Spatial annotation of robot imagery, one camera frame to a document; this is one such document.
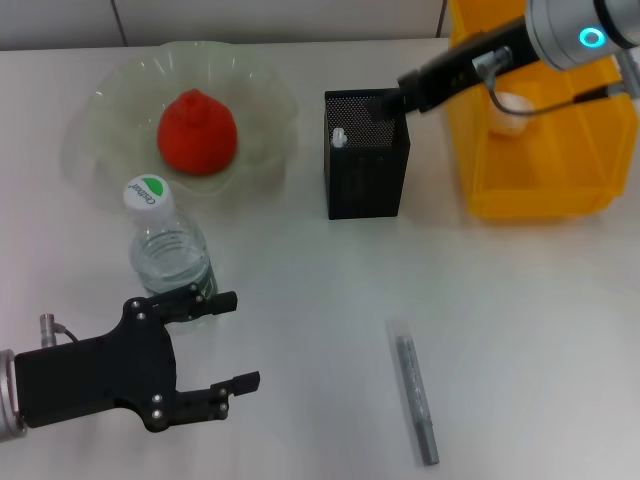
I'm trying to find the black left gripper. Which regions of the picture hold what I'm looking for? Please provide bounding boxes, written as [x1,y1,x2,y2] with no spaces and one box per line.
[13,283,262,432]

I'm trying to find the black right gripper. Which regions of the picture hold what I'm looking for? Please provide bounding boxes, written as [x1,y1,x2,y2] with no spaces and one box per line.
[372,17,542,121]

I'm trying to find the white paper ball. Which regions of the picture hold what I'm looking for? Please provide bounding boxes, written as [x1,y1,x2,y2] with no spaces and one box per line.
[487,91,534,137]

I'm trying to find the clear water bottle green label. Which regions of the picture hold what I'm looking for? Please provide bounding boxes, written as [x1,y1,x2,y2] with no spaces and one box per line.
[122,173,220,326]

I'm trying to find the orange fruit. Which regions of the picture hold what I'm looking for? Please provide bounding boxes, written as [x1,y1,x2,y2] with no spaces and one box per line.
[157,88,239,175]

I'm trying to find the grey glitter pen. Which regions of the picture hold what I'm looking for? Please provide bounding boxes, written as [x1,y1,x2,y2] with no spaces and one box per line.
[385,318,441,467]

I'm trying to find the black mesh pen holder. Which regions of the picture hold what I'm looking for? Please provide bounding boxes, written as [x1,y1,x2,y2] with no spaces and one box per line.
[323,88,411,220]

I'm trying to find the yellow plastic storage bin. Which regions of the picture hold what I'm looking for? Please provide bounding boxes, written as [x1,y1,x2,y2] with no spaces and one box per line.
[446,0,632,219]

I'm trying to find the clear glass bowl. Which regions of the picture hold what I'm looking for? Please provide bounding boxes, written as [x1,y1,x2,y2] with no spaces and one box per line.
[62,40,300,206]

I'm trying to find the left gripper cable with connector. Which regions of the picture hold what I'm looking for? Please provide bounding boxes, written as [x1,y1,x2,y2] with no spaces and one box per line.
[38,313,81,346]

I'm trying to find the gripper cable with connector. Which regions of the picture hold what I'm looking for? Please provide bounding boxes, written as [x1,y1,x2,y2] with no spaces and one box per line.
[472,45,640,119]
[38,313,81,346]

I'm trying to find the right gripper cable with connector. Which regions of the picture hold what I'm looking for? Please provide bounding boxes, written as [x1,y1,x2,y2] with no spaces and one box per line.
[472,45,640,119]

